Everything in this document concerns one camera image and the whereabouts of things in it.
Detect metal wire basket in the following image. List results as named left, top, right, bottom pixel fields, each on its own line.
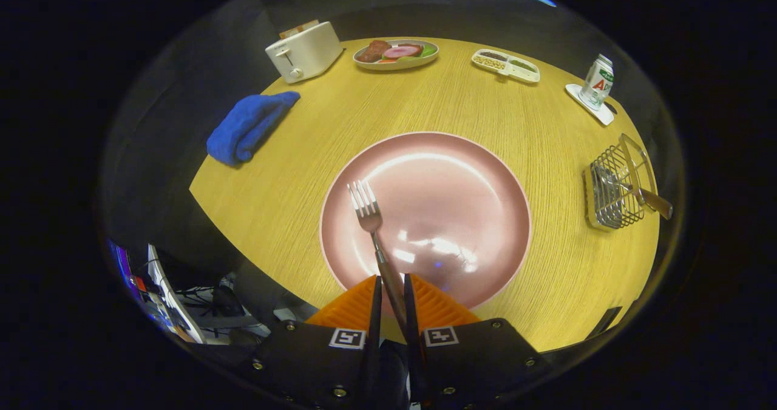
left=583, top=133, right=659, bottom=231

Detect black table clamp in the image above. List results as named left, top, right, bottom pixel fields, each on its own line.
left=586, top=306, right=623, bottom=340

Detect white toaster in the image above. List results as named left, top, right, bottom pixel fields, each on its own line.
left=265, top=21, right=344, bottom=84

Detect white square coaster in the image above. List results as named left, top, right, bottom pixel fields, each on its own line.
left=565, top=83, right=616, bottom=126

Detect white drink bottle green label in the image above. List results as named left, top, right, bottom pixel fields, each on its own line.
left=579, top=54, right=614, bottom=111

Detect plate of meat and vegetables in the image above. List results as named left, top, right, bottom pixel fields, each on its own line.
left=353, top=38, right=439, bottom=71

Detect white divided dish of beans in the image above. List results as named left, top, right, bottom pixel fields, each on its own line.
left=471, top=49, right=541, bottom=84

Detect pink plate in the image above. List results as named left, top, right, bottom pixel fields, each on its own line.
left=319, top=131, right=533, bottom=313

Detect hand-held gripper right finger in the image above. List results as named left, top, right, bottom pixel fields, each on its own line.
left=403, top=273, right=551, bottom=410

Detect blue cloth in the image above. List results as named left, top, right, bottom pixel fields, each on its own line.
left=206, top=91, right=301, bottom=168

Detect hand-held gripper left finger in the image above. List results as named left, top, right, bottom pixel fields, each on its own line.
left=251, top=275, right=383, bottom=410

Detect toast slice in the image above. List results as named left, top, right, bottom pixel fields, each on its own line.
left=279, top=19, right=320, bottom=39

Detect brown-handled metal fork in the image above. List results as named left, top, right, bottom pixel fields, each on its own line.
left=347, top=180, right=409, bottom=338

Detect brown-handled metal spoon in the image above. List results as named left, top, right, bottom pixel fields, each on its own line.
left=598, top=170, right=674, bottom=220

